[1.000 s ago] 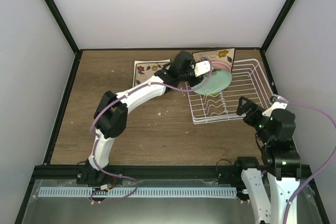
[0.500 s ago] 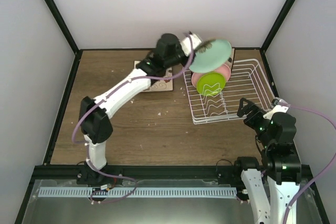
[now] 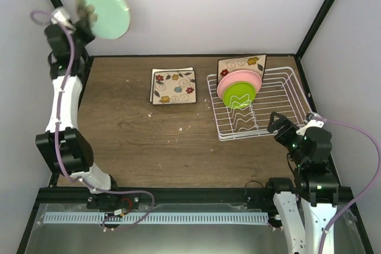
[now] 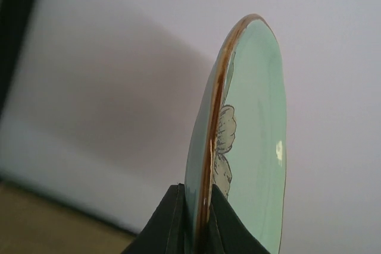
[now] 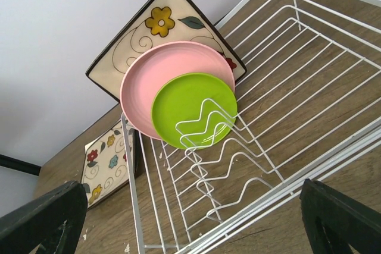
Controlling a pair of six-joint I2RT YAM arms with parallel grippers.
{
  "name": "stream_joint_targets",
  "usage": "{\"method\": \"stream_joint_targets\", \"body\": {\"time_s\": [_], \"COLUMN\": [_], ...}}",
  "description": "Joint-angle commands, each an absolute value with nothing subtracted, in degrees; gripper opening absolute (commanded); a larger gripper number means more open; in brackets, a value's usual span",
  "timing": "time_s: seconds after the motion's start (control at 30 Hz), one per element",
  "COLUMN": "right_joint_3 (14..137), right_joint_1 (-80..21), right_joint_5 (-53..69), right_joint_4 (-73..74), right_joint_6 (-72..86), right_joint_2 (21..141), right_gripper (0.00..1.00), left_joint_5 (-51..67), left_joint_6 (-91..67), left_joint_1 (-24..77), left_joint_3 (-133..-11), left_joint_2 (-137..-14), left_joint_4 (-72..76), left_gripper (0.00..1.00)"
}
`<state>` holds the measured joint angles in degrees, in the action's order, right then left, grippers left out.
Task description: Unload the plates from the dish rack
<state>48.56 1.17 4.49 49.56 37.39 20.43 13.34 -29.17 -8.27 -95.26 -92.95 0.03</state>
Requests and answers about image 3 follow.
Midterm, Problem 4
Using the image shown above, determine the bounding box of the plain white square plate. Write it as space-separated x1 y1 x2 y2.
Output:
148 67 195 104

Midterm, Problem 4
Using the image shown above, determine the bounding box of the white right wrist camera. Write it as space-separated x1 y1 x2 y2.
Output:
296 112 325 136

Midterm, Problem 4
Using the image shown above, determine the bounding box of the white wire dish rack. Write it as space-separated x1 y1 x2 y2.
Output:
207 67 311 141

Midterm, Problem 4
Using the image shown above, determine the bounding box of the mint green floral plate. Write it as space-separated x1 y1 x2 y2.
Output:
76 0 130 40

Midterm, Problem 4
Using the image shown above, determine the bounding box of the floral square plate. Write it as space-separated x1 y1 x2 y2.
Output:
217 54 267 82
151 70 198 106

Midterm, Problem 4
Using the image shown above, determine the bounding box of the floral square plate front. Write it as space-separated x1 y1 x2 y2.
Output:
151 70 198 106

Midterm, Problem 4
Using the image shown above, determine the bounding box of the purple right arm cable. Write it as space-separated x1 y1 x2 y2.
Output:
309 112 381 254

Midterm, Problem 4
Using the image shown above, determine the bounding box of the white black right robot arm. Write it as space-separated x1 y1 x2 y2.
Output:
264 112 339 253

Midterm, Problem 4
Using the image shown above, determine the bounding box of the black aluminium frame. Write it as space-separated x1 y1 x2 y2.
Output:
17 0 374 253

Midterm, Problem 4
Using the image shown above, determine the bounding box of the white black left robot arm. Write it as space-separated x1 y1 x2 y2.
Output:
47 57 286 209

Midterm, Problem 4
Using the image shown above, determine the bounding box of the lime green round plate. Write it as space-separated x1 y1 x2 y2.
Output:
223 81 257 109

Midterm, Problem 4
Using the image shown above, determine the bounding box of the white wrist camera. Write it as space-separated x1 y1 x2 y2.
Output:
296 112 325 136
51 7 75 30

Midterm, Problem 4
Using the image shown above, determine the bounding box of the white slotted cable duct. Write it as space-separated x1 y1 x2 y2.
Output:
42 212 268 225

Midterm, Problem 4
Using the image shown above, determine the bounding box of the pink round plate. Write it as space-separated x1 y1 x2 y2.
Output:
217 70 263 99

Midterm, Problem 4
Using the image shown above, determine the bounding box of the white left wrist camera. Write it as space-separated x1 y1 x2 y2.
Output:
51 7 75 30

